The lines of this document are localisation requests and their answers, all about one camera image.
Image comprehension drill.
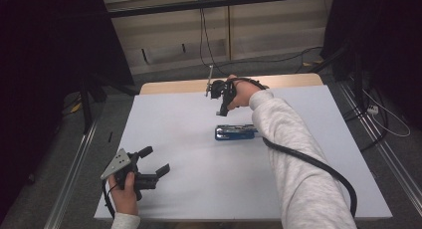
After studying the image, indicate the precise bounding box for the aluminium floor rail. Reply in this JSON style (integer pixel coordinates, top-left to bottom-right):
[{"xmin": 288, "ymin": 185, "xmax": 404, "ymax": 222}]
[
  {"xmin": 43, "ymin": 120, "xmax": 99, "ymax": 229},
  {"xmin": 337, "ymin": 83, "xmax": 422, "ymax": 217}
]

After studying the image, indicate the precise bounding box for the black stand leg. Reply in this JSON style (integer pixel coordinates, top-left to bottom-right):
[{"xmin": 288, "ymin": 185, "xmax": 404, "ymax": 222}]
[
  {"xmin": 79, "ymin": 74, "xmax": 138, "ymax": 134},
  {"xmin": 312, "ymin": 43, "xmax": 366, "ymax": 120}
]

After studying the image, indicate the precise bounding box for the blue stapler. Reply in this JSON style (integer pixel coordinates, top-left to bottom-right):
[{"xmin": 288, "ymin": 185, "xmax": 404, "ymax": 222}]
[{"xmin": 214, "ymin": 123, "xmax": 260, "ymax": 141}]

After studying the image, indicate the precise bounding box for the light wooden cabinet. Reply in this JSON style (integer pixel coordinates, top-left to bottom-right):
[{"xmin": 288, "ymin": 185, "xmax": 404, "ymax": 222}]
[{"xmin": 101, "ymin": 0, "xmax": 334, "ymax": 76}]

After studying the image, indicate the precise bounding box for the white floor cable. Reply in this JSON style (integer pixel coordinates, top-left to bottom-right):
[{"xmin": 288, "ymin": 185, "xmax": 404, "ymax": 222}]
[{"xmin": 361, "ymin": 89, "xmax": 412, "ymax": 138}]

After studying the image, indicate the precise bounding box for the thick black gripper cable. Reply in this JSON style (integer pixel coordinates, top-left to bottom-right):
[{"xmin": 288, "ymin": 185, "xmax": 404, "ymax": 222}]
[{"xmin": 228, "ymin": 77, "xmax": 358, "ymax": 219}]

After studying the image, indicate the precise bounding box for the black curtain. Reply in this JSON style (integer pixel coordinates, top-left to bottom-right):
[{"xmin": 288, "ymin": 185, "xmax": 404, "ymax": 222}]
[
  {"xmin": 319, "ymin": 0, "xmax": 422, "ymax": 130},
  {"xmin": 0, "ymin": 0, "xmax": 135, "ymax": 217}
]

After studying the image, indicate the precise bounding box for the person's right hand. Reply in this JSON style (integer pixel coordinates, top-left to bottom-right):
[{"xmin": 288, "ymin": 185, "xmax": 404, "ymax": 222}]
[{"xmin": 226, "ymin": 74, "xmax": 264, "ymax": 112}]

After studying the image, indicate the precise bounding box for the black horizontal bar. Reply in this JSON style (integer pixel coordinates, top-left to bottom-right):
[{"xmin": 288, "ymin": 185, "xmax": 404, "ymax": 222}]
[{"xmin": 107, "ymin": 0, "xmax": 334, "ymax": 19}]

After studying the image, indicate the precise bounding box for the person's left hand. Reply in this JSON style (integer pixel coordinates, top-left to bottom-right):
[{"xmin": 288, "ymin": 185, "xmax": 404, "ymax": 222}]
[{"xmin": 107, "ymin": 171, "xmax": 139, "ymax": 217}]

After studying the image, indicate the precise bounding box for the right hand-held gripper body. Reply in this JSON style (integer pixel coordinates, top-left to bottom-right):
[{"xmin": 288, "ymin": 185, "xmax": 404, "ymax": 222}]
[{"xmin": 204, "ymin": 65, "xmax": 239, "ymax": 108}]

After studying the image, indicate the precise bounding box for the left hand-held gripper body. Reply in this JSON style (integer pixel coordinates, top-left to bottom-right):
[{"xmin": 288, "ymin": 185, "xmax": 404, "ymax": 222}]
[{"xmin": 100, "ymin": 147, "xmax": 159, "ymax": 202}]

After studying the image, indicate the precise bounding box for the white table cover sheet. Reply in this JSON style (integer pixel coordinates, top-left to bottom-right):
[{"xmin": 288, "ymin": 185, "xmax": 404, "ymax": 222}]
[{"xmin": 93, "ymin": 84, "xmax": 394, "ymax": 222}]

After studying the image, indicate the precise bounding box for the wooden table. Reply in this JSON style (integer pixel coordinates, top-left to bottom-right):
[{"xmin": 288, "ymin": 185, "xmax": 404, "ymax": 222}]
[{"xmin": 138, "ymin": 73, "xmax": 324, "ymax": 96}]

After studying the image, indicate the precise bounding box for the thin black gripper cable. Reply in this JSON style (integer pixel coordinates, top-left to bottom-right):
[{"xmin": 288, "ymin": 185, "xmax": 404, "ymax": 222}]
[{"xmin": 102, "ymin": 179, "xmax": 119, "ymax": 220}]

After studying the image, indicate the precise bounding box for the black hanging cable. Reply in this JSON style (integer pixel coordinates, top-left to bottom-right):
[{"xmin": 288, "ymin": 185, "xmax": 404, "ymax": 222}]
[{"xmin": 198, "ymin": 8, "xmax": 324, "ymax": 76}]

